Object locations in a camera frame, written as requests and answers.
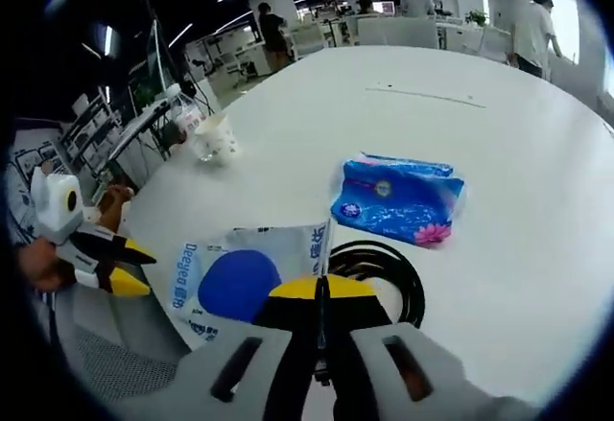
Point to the potted green plant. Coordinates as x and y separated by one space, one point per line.
476 17

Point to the storage shelf rack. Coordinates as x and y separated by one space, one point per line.
91 133

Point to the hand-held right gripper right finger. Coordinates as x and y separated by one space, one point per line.
355 334

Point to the white table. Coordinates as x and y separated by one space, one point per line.
479 152

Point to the wall poster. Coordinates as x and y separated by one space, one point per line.
50 151
26 158

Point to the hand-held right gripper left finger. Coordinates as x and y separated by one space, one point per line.
292 344

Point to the blue tissue pack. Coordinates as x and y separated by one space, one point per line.
398 200

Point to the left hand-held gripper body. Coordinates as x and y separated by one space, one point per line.
53 210

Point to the white paper cup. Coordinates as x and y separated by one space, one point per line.
220 145

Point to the clear plastic water bottle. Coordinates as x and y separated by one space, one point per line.
184 116

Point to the white wipes packet blue circle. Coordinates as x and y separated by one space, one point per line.
240 287

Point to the person's left hand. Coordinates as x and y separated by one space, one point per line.
40 267

